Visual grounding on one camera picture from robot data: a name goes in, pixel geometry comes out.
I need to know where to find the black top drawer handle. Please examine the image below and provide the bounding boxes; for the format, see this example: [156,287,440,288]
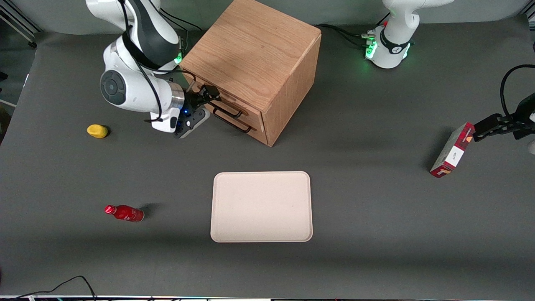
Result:
[209,94,244,118]

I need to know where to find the black drawer handle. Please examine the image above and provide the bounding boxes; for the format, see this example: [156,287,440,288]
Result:
[209,94,244,118]
[212,106,254,135]

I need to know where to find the aluminium frame rail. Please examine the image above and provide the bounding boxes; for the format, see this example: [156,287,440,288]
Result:
[0,4,42,49]

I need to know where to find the black lower drawer handle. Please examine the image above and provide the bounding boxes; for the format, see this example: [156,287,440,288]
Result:
[212,106,254,135]

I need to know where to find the red plaid carton box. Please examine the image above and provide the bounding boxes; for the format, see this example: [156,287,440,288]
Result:
[430,122,476,179]

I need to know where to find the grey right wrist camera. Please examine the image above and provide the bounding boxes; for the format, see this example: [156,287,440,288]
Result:
[173,107,211,140]

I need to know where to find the beige rectangular tray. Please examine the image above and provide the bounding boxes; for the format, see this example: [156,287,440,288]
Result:
[210,171,313,243]

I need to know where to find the wooden drawer cabinet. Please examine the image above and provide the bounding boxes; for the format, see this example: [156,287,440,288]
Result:
[179,0,322,147]

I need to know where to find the black table edge cable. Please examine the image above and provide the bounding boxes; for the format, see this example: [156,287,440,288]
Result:
[12,275,97,301]

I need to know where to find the wooden top drawer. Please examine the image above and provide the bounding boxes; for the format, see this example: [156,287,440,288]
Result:
[183,69,265,132]

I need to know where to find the yellow lemon toy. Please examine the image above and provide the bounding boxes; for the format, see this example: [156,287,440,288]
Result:
[87,124,109,139]

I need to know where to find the black left base cables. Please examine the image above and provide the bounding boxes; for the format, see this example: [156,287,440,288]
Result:
[319,13,391,49]

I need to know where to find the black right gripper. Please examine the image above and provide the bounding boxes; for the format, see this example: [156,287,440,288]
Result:
[180,84,221,126]

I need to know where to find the black base cables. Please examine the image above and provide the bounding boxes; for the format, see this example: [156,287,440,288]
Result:
[319,13,391,49]
[160,8,204,33]

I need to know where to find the wooden drawer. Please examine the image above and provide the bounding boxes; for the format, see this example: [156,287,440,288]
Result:
[204,105,271,147]
[183,69,265,132]

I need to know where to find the wooden lower drawer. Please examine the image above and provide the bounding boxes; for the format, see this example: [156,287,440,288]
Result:
[204,105,271,147]

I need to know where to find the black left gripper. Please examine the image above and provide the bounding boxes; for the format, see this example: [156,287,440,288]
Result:
[473,93,535,143]

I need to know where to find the small red bottle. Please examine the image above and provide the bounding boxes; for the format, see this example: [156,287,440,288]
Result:
[104,204,145,222]

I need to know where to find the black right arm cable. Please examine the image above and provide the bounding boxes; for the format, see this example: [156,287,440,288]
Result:
[118,0,164,123]

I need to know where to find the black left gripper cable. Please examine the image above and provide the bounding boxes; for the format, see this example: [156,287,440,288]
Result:
[500,64,535,120]

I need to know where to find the black right base cables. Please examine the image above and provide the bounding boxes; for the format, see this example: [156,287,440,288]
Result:
[160,8,204,33]

